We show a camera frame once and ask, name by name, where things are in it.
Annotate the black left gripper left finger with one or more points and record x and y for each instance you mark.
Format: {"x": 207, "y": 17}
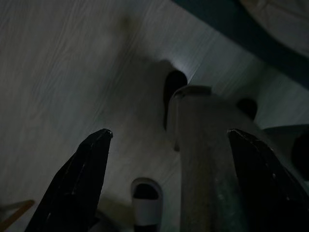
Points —
{"x": 70, "y": 188}

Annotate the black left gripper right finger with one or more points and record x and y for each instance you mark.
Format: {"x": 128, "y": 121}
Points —
{"x": 270, "y": 193}

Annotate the white plastic chair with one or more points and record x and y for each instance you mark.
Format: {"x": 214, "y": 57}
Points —
{"x": 17, "y": 213}

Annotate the white slipper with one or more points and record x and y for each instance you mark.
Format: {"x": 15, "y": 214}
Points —
{"x": 147, "y": 205}

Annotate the black robot right foot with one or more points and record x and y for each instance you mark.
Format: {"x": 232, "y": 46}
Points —
{"x": 247, "y": 107}

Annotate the black robot foot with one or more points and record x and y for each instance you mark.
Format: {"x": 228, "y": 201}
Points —
{"x": 247, "y": 107}
{"x": 173, "y": 89}

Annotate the black robot left foot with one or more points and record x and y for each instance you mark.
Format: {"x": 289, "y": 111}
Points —
{"x": 173, "y": 89}

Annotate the white bed mattress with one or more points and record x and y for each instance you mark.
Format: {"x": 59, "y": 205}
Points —
{"x": 285, "y": 21}

